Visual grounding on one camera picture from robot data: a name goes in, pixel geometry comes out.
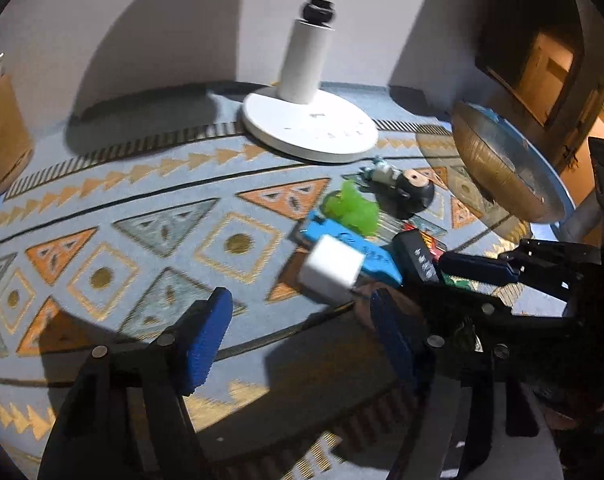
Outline small red packet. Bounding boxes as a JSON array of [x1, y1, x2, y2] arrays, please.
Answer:
[[419, 231, 447, 259]]

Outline black rectangular box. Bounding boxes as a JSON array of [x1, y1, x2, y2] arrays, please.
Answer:
[[391, 230, 441, 285]]

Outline blue toy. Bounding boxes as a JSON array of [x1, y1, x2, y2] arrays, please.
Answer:
[[299, 210, 402, 287]]

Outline white charger cube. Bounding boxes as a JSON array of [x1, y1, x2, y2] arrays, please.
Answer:
[[298, 235, 365, 304]]

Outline black-haired figurine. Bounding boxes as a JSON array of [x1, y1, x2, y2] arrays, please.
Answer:
[[360, 157, 436, 214]]

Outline green translucent toy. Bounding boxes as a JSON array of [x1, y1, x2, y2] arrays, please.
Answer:
[[320, 180, 380, 237]]

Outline amber ribbed glass bowl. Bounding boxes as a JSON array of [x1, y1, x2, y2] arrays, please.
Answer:
[[451, 101, 575, 224]]

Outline grey cylindrical speaker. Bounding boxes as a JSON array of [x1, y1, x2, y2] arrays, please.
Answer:
[[558, 191, 602, 247]]

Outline patterned blue table mat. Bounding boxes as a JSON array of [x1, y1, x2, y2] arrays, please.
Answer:
[[0, 81, 583, 480]]

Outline white desk lamp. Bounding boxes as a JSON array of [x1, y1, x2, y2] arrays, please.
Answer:
[[241, 0, 378, 164]]

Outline cork pen holder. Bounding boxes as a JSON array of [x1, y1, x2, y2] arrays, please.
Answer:
[[0, 75, 34, 195]]

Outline black wall television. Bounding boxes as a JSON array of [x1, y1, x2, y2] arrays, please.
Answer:
[[476, 0, 604, 136]]

